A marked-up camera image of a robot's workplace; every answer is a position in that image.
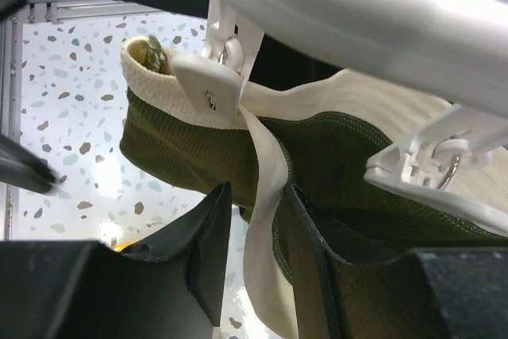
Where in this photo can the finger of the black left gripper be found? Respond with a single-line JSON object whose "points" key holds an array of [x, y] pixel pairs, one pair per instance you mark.
{"points": [[22, 169]]}

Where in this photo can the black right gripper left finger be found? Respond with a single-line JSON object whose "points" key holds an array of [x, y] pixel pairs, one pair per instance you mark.
{"points": [[168, 285]]}

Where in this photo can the yellow plastic tray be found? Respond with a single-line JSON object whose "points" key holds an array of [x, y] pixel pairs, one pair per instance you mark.
{"points": [[122, 247]]}

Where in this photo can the olive green underwear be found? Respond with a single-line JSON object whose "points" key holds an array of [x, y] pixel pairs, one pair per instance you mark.
{"points": [[318, 137]]}

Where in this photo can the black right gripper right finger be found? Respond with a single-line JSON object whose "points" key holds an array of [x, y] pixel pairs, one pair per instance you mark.
{"points": [[349, 286]]}

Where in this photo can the white rectangular clip hanger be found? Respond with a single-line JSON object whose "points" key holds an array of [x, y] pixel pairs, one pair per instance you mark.
{"points": [[456, 49]]}

